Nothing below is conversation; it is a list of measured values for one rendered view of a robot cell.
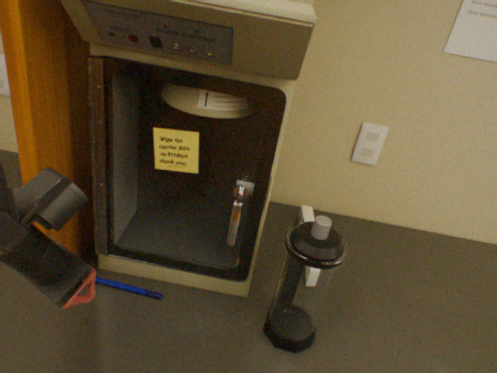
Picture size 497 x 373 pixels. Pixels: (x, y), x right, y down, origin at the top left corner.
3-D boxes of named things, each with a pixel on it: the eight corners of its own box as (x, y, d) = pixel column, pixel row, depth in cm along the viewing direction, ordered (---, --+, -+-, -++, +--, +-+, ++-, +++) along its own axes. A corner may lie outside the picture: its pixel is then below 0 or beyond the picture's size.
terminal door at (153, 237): (100, 252, 83) (94, 52, 62) (247, 281, 82) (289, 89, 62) (98, 254, 82) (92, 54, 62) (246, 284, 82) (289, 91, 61)
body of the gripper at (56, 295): (52, 239, 63) (24, 215, 57) (95, 271, 59) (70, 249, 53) (20, 272, 61) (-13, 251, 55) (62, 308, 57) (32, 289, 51)
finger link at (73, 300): (87, 266, 69) (58, 241, 61) (115, 287, 66) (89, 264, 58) (57, 300, 66) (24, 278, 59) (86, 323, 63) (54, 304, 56)
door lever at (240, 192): (240, 230, 75) (227, 227, 75) (249, 186, 70) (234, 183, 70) (237, 248, 70) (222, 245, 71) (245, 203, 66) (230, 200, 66)
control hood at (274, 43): (88, 38, 61) (85, -37, 56) (298, 77, 61) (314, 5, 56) (49, 54, 52) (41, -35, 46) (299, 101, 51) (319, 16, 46)
